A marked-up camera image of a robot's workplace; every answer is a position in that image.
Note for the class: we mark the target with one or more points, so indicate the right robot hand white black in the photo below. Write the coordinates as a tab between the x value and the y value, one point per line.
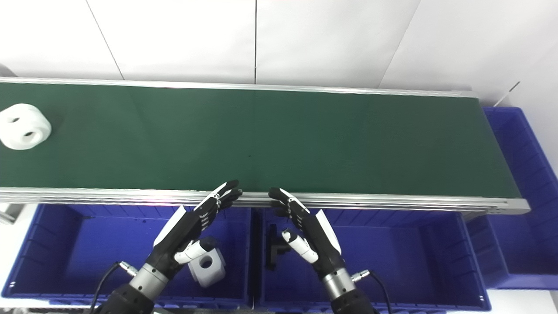
320	242

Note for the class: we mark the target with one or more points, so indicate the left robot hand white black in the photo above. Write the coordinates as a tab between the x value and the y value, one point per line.
185	229

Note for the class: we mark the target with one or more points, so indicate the white rounded block with hole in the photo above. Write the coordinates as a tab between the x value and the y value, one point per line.
24	126
210	271

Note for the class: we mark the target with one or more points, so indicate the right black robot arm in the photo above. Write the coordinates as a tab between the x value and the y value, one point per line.
348	301

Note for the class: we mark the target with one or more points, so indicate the black T-shaped part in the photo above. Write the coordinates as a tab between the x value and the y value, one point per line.
272	249

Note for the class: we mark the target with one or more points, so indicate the blue plastic bin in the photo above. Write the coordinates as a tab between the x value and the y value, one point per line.
414	257
523	244
87	244

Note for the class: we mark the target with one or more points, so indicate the aluminium conveyor leg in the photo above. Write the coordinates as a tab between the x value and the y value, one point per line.
11	213

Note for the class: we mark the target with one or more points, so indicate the green conveyor belt aluminium frame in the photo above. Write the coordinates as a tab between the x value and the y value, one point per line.
261	139

